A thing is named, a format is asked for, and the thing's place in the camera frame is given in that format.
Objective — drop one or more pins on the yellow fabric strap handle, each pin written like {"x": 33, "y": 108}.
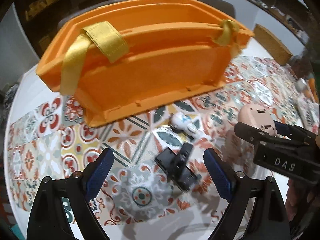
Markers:
{"x": 105, "y": 37}

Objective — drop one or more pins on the right hand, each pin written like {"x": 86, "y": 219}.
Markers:
{"x": 302, "y": 206}

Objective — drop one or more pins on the woven wicker box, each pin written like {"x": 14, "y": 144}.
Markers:
{"x": 272, "y": 44}

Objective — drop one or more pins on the patterned tile table runner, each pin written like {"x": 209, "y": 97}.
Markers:
{"x": 48, "y": 137}

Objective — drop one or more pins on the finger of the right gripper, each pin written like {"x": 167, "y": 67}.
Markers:
{"x": 251, "y": 134}
{"x": 293, "y": 132}

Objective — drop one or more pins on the black folding clip mount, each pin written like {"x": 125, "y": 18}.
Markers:
{"x": 175, "y": 166}

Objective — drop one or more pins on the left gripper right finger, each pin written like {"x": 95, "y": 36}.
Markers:
{"x": 268, "y": 219}

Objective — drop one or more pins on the peach round plastic gadget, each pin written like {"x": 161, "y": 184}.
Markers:
{"x": 256, "y": 116}

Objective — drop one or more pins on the small white blue figurine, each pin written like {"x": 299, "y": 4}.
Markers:
{"x": 180, "y": 122}

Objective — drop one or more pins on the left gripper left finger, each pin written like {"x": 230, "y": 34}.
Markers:
{"x": 48, "y": 219}

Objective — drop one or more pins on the orange plastic storage box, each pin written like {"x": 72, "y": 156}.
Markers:
{"x": 178, "y": 49}

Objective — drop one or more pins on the grey chair right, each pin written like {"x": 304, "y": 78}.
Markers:
{"x": 223, "y": 6}

